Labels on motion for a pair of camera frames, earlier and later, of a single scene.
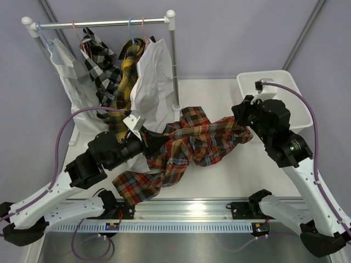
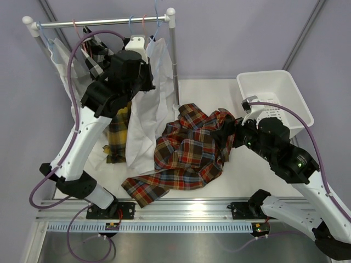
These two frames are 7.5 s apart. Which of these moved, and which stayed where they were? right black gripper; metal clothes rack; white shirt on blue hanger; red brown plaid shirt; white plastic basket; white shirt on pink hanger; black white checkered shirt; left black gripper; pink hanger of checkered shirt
Moved: red brown plaid shirt; right black gripper; left black gripper
Stayed: white shirt on pink hanger; white shirt on blue hanger; black white checkered shirt; white plastic basket; pink hanger of checkered shirt; metal clothes rack
